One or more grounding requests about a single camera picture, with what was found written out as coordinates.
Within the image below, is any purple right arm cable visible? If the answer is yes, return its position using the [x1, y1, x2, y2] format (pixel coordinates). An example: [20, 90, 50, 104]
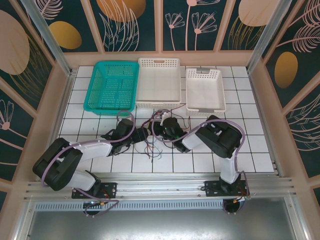
[151, 109, 251, 215]

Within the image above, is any bright red wire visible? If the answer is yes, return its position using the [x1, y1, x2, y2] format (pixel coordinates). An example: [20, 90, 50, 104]
[172, 116, 194, 132]

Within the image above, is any small white plastic basket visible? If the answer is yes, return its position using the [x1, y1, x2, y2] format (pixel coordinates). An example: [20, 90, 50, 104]
[185, 66, 227, 117]

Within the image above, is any teal plastic basket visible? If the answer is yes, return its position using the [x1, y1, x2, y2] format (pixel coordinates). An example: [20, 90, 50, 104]
[82, 61, 140, 116]

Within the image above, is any grey slotted cable duct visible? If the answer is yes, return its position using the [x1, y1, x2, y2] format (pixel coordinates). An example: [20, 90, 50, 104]
[33, 199, 226, 211]

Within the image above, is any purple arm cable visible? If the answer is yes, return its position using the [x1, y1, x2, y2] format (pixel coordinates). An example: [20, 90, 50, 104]
[151, 109, 251, 215]
[40, 110, 136, 217]

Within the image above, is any aluminium corner post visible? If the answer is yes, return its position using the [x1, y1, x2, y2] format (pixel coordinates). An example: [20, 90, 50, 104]
[246, 0, 285, 75]
[20, 0, 74, 77]

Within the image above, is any aluminium front rail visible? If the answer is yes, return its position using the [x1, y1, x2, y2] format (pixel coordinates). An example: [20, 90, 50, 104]
[23, 172, 300, 201]

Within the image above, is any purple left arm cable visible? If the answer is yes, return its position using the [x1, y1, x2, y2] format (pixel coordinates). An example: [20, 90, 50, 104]
[40, 110, 136, 217]

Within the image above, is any grey metal sheet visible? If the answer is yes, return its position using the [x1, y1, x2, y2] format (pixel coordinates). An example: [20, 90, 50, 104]
[14, 197, 308, 240]

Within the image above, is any aluminium side rail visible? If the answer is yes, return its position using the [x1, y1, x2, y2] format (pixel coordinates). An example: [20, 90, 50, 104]
[37, 69, 76, 182]
[246, 67, 285, 180]

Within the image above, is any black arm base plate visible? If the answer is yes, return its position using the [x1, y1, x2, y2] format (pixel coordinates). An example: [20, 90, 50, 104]
[71, 182, 118, 200]
[204, 180, 251, 198]

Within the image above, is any large white plastic basket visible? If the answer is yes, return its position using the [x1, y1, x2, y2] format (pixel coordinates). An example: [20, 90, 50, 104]
[135, 57, 183, 110]

